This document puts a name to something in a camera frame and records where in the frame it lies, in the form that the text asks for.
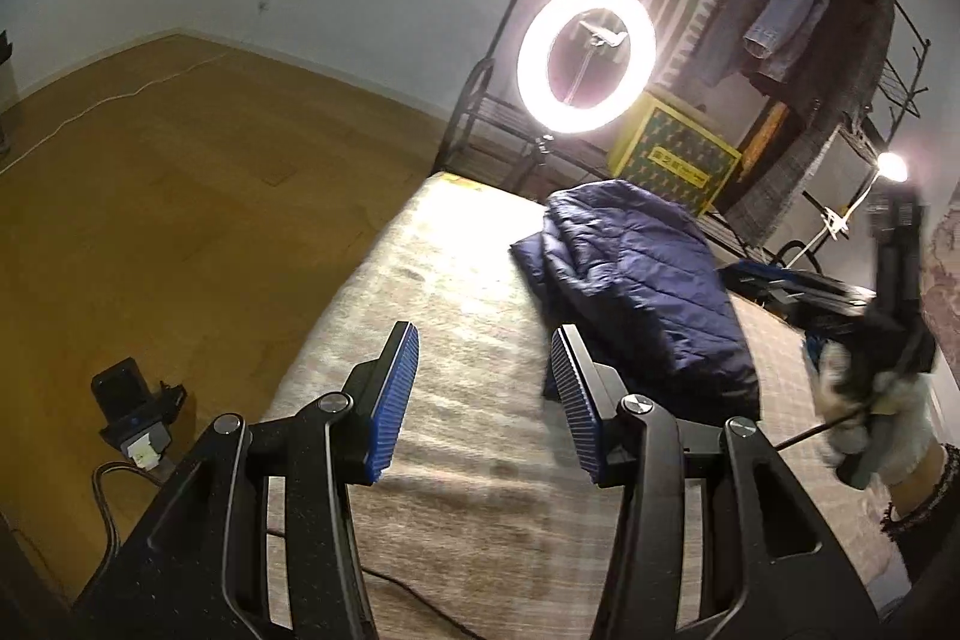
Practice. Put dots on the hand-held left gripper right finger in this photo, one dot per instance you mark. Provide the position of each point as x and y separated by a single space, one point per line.
577 400

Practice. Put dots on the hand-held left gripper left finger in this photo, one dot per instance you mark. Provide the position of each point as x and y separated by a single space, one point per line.
390 400

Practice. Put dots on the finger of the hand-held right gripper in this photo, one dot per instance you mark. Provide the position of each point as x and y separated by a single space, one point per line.
832 317
795 280

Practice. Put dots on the navy puffer jacket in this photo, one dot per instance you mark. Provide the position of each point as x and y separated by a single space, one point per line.
637 265

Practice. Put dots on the person's right forearm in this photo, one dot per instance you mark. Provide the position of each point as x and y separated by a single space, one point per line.
922 505

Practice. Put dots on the black metal clothes rack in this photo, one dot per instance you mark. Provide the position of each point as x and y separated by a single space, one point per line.
517 123

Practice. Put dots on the person's right hand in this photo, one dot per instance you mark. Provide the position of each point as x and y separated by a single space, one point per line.
911 430

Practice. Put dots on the grey plaid hanging coat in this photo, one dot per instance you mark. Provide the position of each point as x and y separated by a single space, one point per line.
795 168

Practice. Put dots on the white clip lamp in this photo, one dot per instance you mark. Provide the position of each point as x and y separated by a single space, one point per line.
891 166

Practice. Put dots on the orange hanging scarf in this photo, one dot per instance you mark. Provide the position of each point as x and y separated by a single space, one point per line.
765 134

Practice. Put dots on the yellow patterned box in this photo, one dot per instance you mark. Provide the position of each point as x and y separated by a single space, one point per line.
675 156

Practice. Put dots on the black hanging coat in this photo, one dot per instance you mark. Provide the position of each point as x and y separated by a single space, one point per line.
832 33

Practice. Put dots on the black power adapter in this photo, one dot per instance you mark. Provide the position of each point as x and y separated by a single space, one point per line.
120 389

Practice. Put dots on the landscape wall painting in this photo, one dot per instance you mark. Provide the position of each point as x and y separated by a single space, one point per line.
946 280

